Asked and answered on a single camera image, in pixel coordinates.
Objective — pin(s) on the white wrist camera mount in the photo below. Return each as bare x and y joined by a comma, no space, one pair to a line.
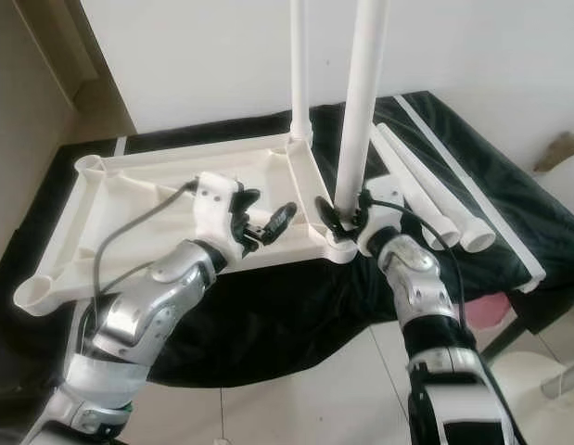
217,204
384,218

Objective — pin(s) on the pink plastic object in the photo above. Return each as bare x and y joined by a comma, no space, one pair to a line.
486,306

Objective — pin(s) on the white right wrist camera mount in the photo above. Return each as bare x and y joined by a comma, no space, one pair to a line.
384,218

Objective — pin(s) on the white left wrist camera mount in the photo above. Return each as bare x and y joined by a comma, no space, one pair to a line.
217,204

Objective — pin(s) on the white round stand base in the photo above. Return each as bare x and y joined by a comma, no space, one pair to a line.
551,399

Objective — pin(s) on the white plastic children table top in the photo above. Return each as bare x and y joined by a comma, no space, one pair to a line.
138,176

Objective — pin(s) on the brown wooden door frame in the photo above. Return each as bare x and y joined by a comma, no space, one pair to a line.
45,46

